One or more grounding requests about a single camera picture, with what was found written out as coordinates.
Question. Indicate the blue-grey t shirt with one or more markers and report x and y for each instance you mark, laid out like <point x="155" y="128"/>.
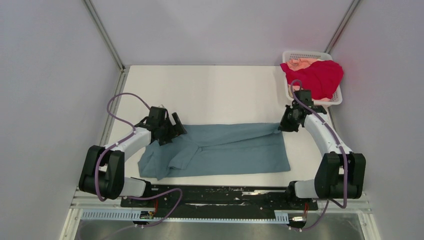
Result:
<point x="217" y="149"/>

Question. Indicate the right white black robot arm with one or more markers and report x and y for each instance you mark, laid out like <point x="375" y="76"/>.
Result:
<point x="341" y="172"/>

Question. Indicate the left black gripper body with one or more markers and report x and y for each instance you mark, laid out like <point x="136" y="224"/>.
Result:
<point x="167" y="125"/>

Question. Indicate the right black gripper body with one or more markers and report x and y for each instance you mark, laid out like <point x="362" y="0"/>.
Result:
<point x="290" y="110"/>

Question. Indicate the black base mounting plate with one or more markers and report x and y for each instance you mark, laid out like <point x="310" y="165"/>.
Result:
<point x="231" y="213"/>

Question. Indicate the aluminium frame rail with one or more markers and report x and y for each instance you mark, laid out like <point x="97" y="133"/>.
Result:
<point x="89" y="202"/>

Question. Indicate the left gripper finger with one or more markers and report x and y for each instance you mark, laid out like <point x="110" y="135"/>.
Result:
<point x="178" y="126"/>
<point x="166" y="137"/>

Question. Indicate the red t shirt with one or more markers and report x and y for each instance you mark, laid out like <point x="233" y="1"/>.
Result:
<point x="314" y="79"/>

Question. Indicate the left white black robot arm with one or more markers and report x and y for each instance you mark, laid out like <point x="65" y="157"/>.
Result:
<point x="103" y="172"/>

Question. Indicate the peach t shirt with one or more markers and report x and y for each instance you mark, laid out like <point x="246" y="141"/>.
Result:
<point x="301" y="63"/>

